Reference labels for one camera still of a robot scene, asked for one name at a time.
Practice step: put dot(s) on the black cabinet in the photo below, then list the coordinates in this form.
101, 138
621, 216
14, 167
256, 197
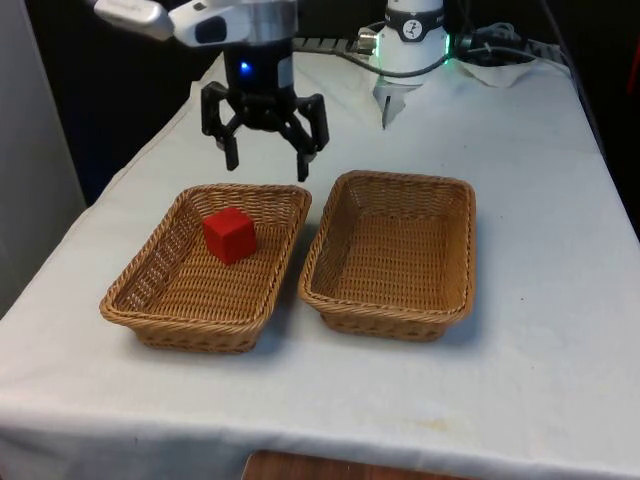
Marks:
100, 100

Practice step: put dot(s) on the wicker basket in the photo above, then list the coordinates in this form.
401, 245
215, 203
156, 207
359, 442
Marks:
390, 250
200, 300

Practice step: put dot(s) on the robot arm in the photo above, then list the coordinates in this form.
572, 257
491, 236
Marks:
410, 50

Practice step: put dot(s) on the pale grey cabinet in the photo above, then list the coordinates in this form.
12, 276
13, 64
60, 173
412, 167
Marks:
30, 150

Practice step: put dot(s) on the red cube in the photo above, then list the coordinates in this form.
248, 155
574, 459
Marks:
230, 235

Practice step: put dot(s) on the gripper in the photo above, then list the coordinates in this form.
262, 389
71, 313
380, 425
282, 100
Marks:
265, 80

